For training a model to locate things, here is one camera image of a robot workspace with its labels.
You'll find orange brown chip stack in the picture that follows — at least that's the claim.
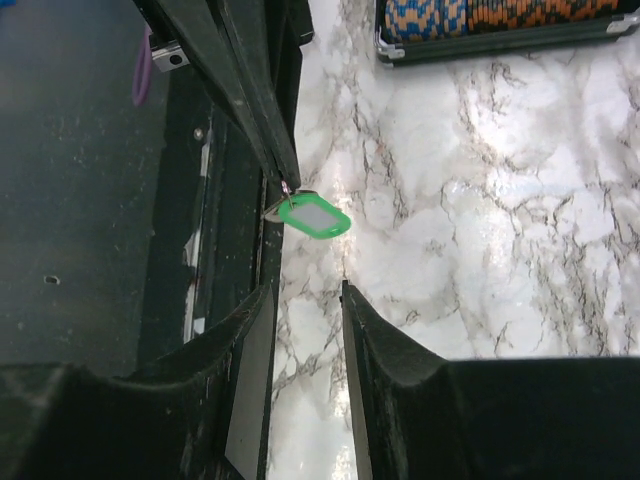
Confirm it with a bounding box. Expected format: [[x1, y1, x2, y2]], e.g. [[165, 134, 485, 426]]
[[467, 0, 619, 34]]

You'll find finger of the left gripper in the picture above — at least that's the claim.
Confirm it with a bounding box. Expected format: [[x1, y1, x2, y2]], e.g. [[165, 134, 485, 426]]
[[218, 1, 300, 188], [149, 1, 285, 188]]

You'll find black mounting base plate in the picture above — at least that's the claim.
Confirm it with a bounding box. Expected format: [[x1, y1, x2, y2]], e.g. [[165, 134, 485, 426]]
[[0, 0, 284, 376]]

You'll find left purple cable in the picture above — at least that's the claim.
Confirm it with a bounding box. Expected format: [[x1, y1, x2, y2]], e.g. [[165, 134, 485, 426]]
[[130, 22, 154, 108]]

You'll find orange lower chip stack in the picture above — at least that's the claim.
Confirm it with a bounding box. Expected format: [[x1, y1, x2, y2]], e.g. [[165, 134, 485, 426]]
[[384, 0, 470, 43]]

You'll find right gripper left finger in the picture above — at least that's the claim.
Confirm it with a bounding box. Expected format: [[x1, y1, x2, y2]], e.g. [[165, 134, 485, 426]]
[[1, 287, 275, 479]]

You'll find black poker chip case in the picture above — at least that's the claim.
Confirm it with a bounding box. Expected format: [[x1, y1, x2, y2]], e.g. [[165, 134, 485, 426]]
[[374, 1, 639, 65]]

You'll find green key tag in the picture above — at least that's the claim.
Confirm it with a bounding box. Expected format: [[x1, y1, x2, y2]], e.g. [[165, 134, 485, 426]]
[[277, 192, 351, 240]]

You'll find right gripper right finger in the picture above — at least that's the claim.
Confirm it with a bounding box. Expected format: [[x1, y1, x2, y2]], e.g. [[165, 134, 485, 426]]
[[341, 283, 639, 479]]

